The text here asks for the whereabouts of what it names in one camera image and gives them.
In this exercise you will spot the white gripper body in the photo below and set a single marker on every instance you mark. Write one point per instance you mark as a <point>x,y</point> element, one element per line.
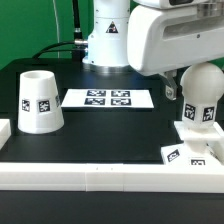
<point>165,35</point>

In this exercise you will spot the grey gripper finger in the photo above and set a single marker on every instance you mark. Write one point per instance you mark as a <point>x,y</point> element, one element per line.
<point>170,84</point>

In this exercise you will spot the white lamp bulb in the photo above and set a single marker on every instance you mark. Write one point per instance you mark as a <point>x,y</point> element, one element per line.
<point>202,87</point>

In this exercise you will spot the white lamp base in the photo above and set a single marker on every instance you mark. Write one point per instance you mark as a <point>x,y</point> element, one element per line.
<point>197,147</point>

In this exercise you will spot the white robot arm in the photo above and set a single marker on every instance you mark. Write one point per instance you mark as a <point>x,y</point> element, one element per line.
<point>107,43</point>

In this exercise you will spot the white lamp shade cone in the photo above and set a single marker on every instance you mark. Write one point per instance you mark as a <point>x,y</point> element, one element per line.
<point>39,108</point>

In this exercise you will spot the white tag sheet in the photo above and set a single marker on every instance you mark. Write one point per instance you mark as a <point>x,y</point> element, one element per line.
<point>108,98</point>

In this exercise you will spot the white left fence block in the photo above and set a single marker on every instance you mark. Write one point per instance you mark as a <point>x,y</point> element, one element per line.
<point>5,131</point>

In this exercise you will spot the white front fence wall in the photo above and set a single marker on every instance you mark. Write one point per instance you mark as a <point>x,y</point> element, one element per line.
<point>111,177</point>

